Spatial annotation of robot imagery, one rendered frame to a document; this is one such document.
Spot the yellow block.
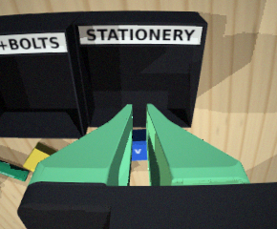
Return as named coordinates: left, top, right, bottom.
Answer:
left=23, top=142, right=57, bottom=171

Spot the blue battery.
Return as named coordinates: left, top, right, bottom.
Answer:
left=132, top=129, right=147, bottom=161

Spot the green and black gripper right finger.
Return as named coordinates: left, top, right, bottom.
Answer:
left=146, top=104, right=250, bottom=186

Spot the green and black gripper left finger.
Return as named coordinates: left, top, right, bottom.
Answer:
left=28, top=104, right=133, bottom=186

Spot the green aa battery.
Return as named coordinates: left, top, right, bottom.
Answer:
left=0, top=160, right=30, bottom=182

